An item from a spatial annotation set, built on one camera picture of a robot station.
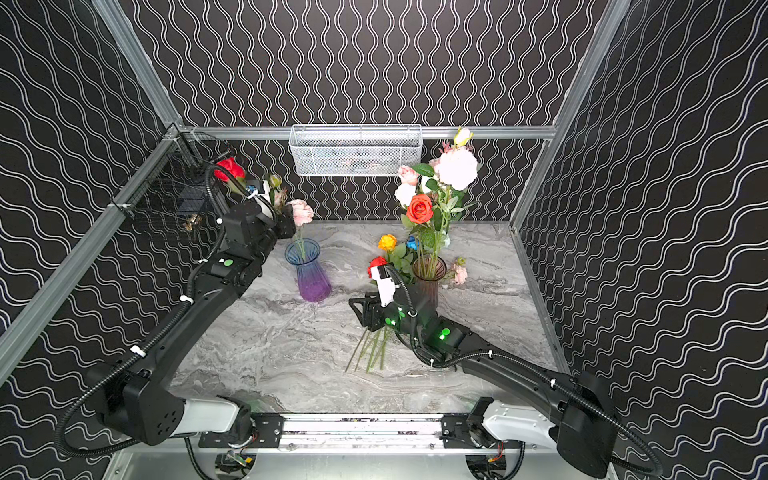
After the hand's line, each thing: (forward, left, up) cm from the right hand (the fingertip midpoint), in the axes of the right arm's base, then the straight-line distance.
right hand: (357, 299), depth 73 cm
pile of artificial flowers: (+27, -10, -18) cm, 34 cm away
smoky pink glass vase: (+13, -18, -5) cm, 23 cm away
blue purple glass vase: (+19, +20, -22) cm, 35 cm away
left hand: (+19, +18, +14) cm, 29 cm away
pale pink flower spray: (+21, +16, +10) cm, 28 cm away
